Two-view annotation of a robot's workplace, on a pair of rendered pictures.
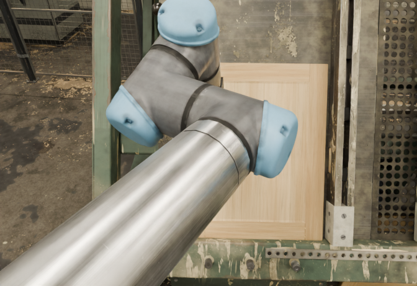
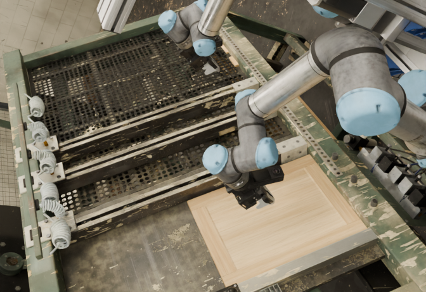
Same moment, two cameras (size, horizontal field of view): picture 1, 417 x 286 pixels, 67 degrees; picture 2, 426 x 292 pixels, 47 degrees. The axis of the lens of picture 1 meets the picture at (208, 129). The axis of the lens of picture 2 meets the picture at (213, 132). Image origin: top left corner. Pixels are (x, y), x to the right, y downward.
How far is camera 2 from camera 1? 113 cm
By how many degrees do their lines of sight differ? 47
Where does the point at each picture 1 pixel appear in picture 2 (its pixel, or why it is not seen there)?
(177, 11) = (214, 157)
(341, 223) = (289, 146)
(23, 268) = (292, 75)
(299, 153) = not seen: hidden behind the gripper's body
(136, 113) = (262, 141)
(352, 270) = (316, 130)
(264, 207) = (310, 193)
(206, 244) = (362, 211)
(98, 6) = not seen: outside the picture
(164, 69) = (240, 148)
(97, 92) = not seen: outside the picture
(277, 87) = (218, 223)
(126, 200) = (274, 82)
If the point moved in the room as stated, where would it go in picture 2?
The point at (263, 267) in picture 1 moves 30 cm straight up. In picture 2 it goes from (351, 172) to (296, 164)
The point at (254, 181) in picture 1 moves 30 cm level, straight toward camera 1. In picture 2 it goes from (295, 207) to (345, 159)
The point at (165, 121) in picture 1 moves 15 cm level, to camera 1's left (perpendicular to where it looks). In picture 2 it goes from (260, 132) to (287, 168)
